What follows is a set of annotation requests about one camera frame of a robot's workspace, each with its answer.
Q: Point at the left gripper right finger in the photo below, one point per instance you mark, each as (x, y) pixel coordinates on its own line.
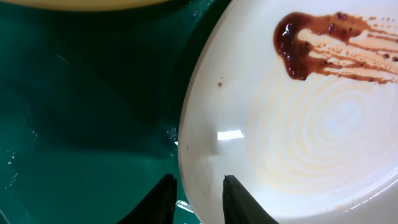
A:
(239, 206)

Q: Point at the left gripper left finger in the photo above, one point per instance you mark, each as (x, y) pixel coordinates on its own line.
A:
(158, 206)

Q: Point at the white plate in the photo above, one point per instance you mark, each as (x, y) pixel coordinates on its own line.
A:
(322, 150)

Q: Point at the teal plastic tray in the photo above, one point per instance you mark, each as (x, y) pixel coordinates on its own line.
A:
(90, 106)

